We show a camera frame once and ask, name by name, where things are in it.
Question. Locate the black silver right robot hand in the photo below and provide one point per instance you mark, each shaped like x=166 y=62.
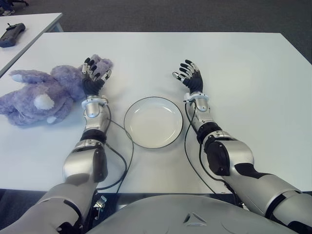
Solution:
x=196 y=81

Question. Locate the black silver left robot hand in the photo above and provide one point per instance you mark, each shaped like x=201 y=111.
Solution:
x=93 y=85

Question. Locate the purple plush doll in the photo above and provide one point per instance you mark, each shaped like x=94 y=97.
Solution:
x=48 y=90

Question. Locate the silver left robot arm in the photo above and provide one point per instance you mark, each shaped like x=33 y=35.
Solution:
x=78 y=161

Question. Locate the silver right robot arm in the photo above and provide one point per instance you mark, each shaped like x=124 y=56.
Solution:
x=239 y=151

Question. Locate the white plate with black rim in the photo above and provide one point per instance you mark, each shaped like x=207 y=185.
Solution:
x=153 y=124

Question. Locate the white side table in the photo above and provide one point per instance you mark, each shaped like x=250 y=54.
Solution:
x=29 y=24

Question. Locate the black handheld controller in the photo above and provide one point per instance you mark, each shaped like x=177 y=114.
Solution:
x=11 y=35

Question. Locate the metal clamp under table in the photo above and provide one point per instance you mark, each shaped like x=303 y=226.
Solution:
x=100 y=203

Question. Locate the grey robot torso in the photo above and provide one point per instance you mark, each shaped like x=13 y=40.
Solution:
x=170 y=214

